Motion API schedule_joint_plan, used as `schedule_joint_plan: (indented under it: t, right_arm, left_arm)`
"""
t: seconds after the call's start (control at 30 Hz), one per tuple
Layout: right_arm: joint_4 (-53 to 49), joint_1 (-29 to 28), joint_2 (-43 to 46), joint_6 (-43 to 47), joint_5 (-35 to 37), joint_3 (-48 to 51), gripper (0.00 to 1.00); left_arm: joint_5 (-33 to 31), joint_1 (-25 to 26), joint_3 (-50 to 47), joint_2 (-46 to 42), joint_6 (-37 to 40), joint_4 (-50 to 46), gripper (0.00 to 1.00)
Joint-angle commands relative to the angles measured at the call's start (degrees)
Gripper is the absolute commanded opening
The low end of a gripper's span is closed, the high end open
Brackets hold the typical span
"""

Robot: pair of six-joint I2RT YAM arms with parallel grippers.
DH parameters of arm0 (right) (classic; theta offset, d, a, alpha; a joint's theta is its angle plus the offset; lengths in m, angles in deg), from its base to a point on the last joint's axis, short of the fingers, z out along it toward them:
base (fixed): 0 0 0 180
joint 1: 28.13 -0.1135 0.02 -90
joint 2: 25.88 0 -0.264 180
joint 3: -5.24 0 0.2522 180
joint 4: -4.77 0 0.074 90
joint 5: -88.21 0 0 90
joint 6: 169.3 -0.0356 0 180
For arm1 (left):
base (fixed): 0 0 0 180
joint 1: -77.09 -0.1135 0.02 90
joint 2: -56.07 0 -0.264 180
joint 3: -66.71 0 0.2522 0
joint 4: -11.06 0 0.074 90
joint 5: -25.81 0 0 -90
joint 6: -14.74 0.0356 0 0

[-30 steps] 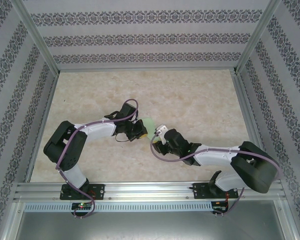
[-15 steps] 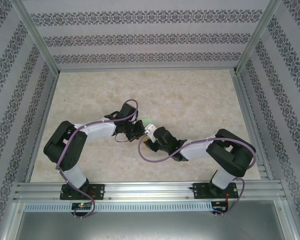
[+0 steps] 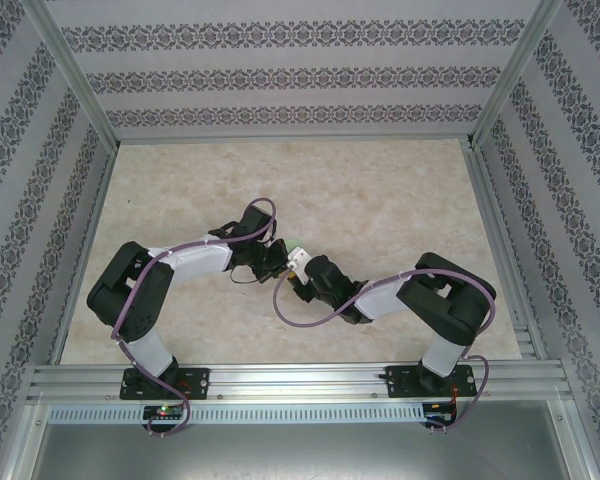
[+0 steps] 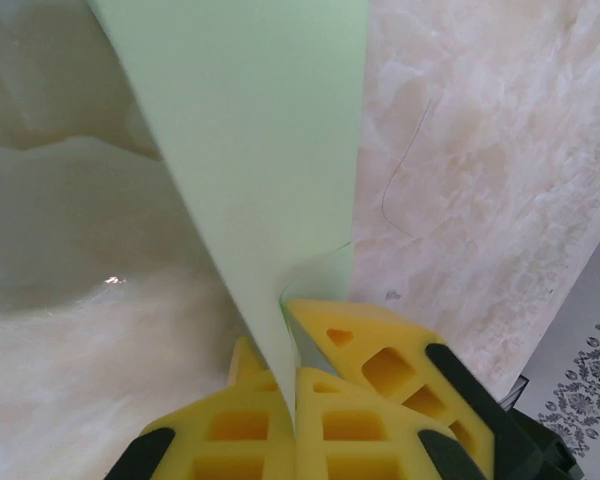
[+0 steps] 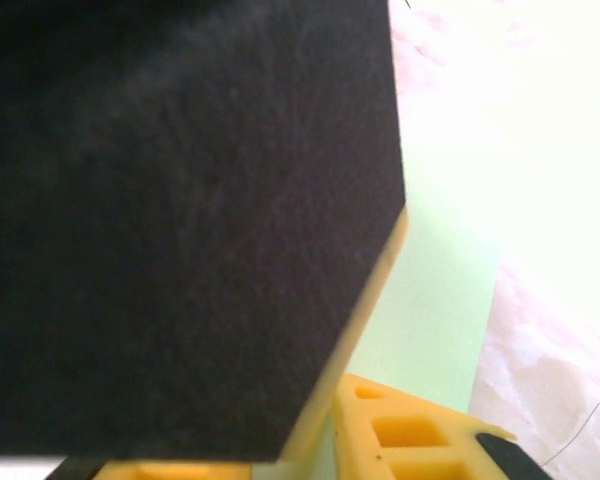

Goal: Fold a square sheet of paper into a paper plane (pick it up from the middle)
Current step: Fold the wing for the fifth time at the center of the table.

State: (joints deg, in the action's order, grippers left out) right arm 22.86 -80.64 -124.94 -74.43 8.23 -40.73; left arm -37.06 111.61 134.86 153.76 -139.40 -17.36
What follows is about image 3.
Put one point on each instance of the black base plate left arm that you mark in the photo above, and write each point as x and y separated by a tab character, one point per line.
200	382

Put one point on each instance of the small circuit board green light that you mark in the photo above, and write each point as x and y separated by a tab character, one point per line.
162	412

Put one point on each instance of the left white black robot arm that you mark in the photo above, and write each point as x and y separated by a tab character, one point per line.
147	355

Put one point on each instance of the aluminium side rail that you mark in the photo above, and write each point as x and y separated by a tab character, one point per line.
82	260
501	250

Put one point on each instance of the grey metal tray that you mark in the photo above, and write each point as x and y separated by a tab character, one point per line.
300	455

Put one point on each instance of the black base plate right arm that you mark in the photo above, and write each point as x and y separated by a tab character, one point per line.
397	382

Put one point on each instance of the small circuit board blue light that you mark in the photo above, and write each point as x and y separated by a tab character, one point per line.
437	412

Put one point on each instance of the aluminium frame crossbar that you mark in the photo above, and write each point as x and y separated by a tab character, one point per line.
290	139

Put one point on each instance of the aluminium mounting rail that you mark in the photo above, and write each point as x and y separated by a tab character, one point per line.
300	382

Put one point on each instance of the aluminium frame post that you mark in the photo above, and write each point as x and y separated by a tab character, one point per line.
510	75
77	75

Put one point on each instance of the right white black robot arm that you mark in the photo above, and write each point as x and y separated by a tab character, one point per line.
440	355

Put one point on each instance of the light green paper sheet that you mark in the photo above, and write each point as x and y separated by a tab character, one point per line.
295	243

